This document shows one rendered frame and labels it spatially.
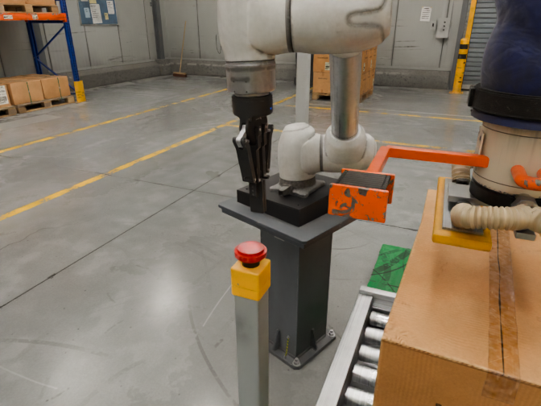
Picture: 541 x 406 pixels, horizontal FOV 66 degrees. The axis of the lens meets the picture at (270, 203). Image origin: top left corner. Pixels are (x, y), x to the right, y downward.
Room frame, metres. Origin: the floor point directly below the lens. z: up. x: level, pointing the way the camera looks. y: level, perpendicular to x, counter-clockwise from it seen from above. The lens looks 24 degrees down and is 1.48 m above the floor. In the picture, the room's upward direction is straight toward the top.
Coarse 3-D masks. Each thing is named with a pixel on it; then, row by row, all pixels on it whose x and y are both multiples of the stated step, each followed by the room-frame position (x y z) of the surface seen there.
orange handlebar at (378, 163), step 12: (384, 156) 0.77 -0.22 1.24; (396, 156) 0.82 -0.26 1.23; (408, 156) 0.82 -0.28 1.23; (420, 156) 0.81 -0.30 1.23; (432, 156) 0.80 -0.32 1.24; (444, 156) 0.79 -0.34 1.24; (456, 156) 0.78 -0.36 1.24; (468, 156) 0.78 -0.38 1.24; (480, 156) 0.77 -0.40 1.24; (372, 168) 0.69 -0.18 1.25; (516, 168) 0.70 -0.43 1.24; (540, 168) 0.70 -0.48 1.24; (516, 180) 0.66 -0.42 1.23; (528, 180) 0.65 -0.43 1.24; (540, 180) 0.64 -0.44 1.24
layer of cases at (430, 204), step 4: (428, 192) 2.32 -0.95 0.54; (432, 192) 2.32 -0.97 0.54; (436, 192) 2.32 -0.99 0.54; (428, 196) 2.25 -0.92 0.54; (432, 196) 2.25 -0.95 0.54; (428, 200) 2.19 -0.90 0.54; (432, 200) 2.19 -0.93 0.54; (428, 204) 2.14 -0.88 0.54; (432, 204) 2.14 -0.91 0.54; (424, 208) 2.08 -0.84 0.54; (428, 208) 2.08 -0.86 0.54; (432, 208) 2.08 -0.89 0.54; (424, 212) 2.03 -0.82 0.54; (428, 212) 2.03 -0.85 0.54; (432, 212) 2.03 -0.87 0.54
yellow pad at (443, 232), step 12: (444, 180) 0.96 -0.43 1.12; (456, 180) 0.89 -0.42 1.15; (468, 180) 0.88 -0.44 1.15; (444, 192) 0.87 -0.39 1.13; (444, 204) 0.81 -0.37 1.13; (456, 204) 0.76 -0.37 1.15; (444, 216) 0.75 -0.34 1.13; (444, 228) 0.70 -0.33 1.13; (456, 228) 0.69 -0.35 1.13; (432, 240) 0.68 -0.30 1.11; (444, 240) 0.67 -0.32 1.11; (456, 240) 0.67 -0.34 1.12; (468, 240) 0.66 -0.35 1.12; (480, 240) 0.66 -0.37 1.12
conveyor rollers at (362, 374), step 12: (372, 312) 1.19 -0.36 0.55; (372, 324) 1.16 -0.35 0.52; (384, 324) 1.15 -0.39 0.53; (372, 336) 1.08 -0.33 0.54; (360, 348) 1.01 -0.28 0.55; (372, 348) 1.01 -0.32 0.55; (360, 360) 1.00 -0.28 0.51; (372, 360) 0.98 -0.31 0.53; (360, 372) 0.92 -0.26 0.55; (372, 372) 0.91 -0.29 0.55; (372, 384) 0.89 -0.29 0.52; (348, 396) 0.84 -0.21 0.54; (360, 396) 0.83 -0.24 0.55; (372, 396) 0.83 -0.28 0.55
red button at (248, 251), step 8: (240, 248) 0.77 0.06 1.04; (248, 248) 0.77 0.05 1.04; (256, 248) 0.77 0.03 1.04; (264, 248) 0.79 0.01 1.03; (240, 256) 0.75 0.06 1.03; (248, 256) 0.75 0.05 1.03; (256, 256) 0.75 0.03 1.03; (264, 256) 0.76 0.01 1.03; (248, 264) 0.76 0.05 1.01; (256, 264) 0.76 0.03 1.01
